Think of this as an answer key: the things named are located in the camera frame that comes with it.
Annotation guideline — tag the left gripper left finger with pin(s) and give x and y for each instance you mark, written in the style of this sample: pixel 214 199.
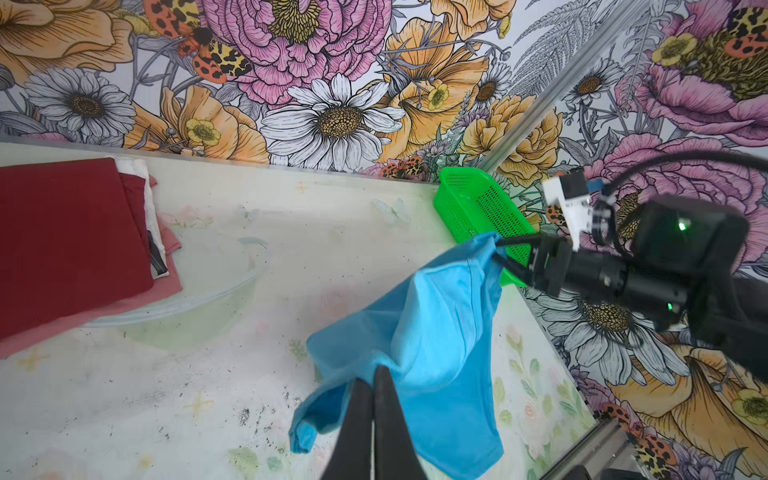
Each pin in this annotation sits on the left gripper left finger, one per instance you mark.
pixel 351 457

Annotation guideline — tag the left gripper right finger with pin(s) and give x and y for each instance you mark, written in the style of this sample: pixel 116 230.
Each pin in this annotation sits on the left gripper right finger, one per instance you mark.
pixel 394 454

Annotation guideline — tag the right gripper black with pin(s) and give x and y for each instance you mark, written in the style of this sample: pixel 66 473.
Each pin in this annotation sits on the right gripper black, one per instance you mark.
pixel 554 267

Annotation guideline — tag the green plastic basket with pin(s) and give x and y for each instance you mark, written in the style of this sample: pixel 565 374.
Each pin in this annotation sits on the green plastic basket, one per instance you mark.
pixel 471 203

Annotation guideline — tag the blue t-shirt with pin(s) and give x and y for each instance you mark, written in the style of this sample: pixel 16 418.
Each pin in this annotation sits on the blue t-shirt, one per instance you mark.
pixel 433 331

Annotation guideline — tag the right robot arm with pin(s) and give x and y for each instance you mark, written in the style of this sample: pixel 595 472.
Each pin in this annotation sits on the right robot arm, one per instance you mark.
pixel 679 268

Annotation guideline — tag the pink folded t-shirt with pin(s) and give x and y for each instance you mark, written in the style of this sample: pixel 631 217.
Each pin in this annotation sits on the pink folded t-shirt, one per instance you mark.
pixel 120 300

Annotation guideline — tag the dark red folded t-shirt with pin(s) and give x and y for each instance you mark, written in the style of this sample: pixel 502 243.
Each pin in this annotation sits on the dark red folded t-shirt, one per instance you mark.
pixel 39 188

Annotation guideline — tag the white folded t-shirt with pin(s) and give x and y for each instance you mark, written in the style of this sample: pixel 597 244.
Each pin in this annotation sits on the white folded t-shirt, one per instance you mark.
pixel 138 168

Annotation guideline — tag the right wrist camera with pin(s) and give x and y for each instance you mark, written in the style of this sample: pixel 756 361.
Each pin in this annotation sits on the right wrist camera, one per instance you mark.
pixel 572 193

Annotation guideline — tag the right aluminium corner post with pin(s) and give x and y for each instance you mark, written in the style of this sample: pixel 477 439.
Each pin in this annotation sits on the right aluminium corner post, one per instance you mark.
pixel 624 14

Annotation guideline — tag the aluminium front rail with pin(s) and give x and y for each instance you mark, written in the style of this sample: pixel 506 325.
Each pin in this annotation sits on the aluminium front rail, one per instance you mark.
pixel 603 453

